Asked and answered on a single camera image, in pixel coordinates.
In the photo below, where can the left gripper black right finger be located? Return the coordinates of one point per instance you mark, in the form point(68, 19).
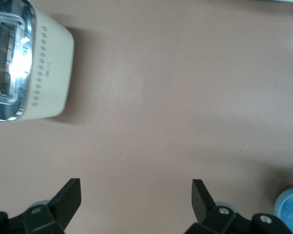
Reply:
point(201, 202)

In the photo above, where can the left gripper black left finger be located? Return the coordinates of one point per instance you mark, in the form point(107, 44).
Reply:
point(66, 202)

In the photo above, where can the light blue cup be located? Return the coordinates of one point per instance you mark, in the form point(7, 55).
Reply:
point(291, 212)

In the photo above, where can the beige and chrome toaster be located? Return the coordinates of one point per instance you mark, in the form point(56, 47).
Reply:
point(53, 73)

